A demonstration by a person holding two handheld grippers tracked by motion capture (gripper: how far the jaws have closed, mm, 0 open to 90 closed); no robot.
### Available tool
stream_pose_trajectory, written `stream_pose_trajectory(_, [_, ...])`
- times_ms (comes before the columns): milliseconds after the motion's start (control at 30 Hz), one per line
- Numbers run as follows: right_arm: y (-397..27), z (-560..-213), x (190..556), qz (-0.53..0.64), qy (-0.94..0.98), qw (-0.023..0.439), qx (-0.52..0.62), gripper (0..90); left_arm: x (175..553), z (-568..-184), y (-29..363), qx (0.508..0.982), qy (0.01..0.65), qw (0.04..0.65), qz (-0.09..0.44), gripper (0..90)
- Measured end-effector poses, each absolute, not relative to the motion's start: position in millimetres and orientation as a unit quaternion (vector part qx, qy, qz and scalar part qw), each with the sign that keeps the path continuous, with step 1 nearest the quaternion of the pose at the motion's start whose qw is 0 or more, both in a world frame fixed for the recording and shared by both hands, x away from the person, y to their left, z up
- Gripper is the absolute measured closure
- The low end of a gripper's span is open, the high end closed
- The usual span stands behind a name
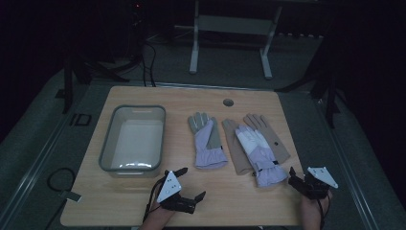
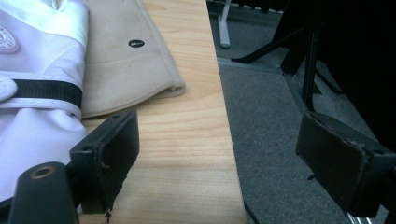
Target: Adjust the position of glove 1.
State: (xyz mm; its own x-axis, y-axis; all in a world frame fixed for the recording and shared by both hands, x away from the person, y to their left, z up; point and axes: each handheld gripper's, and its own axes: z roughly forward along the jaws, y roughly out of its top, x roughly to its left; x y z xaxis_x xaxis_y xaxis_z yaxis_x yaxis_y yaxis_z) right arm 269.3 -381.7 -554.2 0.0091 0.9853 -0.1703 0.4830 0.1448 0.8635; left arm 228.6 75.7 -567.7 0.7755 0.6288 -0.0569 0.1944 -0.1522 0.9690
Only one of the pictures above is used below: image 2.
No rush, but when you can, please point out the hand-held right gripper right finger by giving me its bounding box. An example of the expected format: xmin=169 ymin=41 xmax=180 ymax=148
xmin=295 ymin=110 xmax=396 ymax=218

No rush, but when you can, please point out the dark curtain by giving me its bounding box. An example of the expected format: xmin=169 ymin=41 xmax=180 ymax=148
xmin=274 ymin=0 xmax=396 ymax=153

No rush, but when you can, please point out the white metal stand frame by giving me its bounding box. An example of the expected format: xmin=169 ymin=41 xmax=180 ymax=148
xmin=217 ymin=0 xmax=233 ymax=49

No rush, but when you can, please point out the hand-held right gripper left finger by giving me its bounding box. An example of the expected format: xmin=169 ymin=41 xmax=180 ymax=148
xmin=68 ymin=108 xmax=140 ymax=216

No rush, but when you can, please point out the white and purple ski glove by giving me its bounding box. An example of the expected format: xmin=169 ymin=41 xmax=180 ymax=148
xmin=0 ymin=0 xmax=90 ymax=203

